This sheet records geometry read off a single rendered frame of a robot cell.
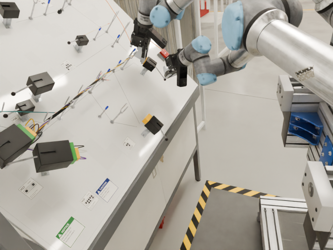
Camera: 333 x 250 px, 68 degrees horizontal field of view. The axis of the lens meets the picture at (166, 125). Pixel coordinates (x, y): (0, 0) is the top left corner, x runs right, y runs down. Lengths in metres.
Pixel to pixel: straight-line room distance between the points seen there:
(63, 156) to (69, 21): 0.77
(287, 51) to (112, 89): 0.80
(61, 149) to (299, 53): 0.65
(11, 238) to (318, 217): 0.65
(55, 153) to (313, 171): 0.67
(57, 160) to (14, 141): 0.12
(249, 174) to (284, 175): 0.26
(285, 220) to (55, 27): 1.60
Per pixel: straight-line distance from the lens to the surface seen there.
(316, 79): 0.54
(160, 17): 0.97
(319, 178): 0.68
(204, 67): 1.05
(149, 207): 1.29
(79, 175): 0.93
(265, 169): 2.25
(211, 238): 1.83
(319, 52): 0.56
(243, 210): 1.96
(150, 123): 1.05
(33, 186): 0.89
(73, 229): 0.89
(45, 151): 0.78
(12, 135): 0.78
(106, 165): 0.98
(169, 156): 1.38
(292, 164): 2.34
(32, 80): 0.93
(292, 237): 1.66
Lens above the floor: 1.59
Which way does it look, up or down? 35 degrees down
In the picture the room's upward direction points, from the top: 10 degrees counter-clockwise
